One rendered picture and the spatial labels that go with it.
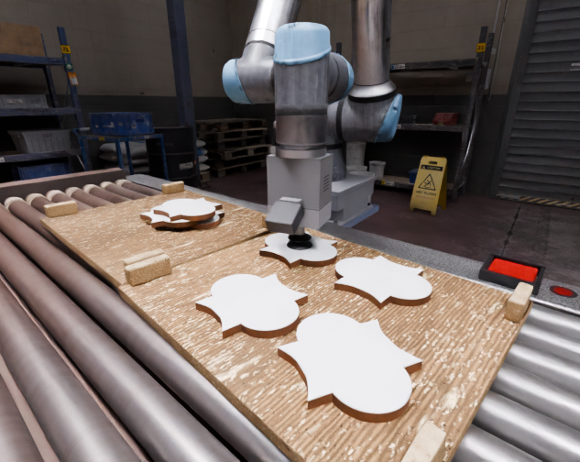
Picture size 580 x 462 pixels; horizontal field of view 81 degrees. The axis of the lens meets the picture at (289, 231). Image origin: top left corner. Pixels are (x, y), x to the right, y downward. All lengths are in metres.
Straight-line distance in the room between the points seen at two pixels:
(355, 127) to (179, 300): 0.63
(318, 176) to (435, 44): 4.85
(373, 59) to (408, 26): 4.58
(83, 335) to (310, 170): 0.35
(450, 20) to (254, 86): 4.75
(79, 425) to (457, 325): 0.38
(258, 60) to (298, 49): 0.16
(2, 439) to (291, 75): 0.46
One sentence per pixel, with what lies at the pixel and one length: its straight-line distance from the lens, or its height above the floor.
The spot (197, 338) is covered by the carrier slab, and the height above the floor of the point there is 0.94.
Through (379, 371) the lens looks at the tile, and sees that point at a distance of 0.33.
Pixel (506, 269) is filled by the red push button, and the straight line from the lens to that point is 0.62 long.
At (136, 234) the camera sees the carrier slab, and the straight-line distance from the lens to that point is 0.70.
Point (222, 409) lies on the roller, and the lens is 0.34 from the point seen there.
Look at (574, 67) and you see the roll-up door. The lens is 5.02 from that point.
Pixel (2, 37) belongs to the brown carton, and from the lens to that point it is 4.69.
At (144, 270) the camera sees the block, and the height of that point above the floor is 0.95.
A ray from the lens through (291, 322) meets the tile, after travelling 0.38.
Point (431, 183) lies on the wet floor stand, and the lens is 4.02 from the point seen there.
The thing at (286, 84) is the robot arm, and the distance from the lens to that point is 0.48.
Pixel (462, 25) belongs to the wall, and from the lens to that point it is 5.24.
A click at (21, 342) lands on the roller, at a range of 0.49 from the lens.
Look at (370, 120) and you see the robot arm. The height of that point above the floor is 1.13.
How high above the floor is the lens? 1.17
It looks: 21 degrees down
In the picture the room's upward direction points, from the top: straight up
